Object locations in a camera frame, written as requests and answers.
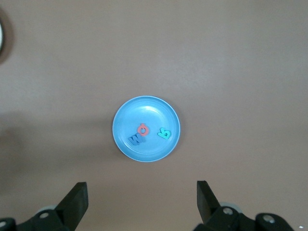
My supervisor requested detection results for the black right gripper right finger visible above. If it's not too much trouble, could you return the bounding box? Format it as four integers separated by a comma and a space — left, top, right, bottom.
192, 180, 293, 231

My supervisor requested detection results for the blue foam uppercase W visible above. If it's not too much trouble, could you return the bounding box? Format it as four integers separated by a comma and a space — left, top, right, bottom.
128, 133, 147, 147

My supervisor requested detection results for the red foam uppercase Q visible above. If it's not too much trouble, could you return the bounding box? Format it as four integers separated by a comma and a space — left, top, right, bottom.
137, 123, 150, 137

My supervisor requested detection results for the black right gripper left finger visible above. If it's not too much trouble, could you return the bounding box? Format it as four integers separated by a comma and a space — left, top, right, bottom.
0, 182, 89, 231

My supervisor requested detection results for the teal foam uppercase R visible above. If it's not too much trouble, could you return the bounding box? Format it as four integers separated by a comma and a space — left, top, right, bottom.
157, 129, 172, 141

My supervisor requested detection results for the blue plate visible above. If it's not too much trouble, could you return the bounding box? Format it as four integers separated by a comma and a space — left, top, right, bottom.
112, 95, 181, 163

